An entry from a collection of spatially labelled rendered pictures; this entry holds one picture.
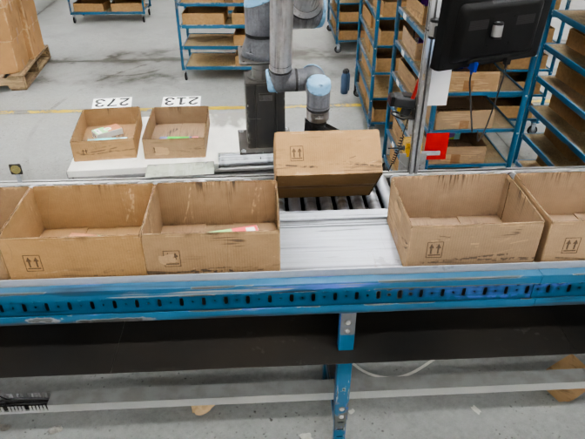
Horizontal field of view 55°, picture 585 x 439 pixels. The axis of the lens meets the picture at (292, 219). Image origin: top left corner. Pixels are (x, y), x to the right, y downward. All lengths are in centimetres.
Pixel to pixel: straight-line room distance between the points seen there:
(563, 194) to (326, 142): 84
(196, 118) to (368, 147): 116
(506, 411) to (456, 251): 105
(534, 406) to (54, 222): 202
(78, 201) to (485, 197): 135
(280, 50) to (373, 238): 79
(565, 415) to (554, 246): 103
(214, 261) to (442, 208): 81
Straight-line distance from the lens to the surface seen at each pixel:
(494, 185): 200
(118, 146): 271
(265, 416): 246
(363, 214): 197
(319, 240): 184
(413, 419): 249
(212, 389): 219
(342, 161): 208
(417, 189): 192
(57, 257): 173
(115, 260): 170
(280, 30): 214
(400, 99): 243
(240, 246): 162
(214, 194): 187
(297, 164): 206
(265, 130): 266
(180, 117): 300
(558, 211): 216
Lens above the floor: 195
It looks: 33 degrees down
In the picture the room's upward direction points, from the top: straight up
